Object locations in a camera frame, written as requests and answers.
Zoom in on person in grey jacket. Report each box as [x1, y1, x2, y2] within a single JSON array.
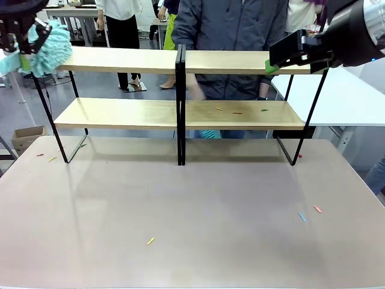
[[171, 0, 290, 140]]

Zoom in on person in white top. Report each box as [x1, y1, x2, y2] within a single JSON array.
[[95, 0, 146, 92]]

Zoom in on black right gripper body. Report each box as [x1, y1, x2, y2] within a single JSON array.
[[301, 28, 344, 69]]

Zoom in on small white table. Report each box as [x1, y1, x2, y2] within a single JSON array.
[[0, 70, 29, 105]]

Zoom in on teal chenille duster with handle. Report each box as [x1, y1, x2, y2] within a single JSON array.
[[0, 19, 73, 78], [194, 129, 223, 140]]

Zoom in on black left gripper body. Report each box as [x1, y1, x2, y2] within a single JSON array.
[[0, 18, 30, 52]]

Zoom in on grey background desk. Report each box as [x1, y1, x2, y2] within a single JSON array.
[[44, 7, 102, 49]]

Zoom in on flat floor scale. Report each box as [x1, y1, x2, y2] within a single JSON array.
[[124, 82, 149, 93]]

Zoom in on person's left forearm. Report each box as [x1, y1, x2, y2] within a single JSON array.
[[257, 74, 273, 98]]

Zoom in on person in yellow-green trousers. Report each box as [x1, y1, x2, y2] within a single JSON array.
[[156, 0, 182, 90]]

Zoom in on person with purple scarf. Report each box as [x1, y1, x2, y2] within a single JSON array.
[[285, 0, 329, 34]]

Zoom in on person in blue jeans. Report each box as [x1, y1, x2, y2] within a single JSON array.
[[365, 157, 385, 197]]

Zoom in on wooden shelf unit black frame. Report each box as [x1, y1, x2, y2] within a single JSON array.
[[179, 44, 330, 167], [31, 44, 183, 167]]

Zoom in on person's right hand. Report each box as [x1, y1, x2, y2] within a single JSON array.
[[185, 73, 208, 101]]

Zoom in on large white table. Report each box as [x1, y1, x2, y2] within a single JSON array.
[[269, 64, 385, 128]]

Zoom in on brown cardboard box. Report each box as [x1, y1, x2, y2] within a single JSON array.
[[11, 125, 49, 158]]

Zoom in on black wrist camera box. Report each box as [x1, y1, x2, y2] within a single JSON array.
[[268, 30, 308, 66]]

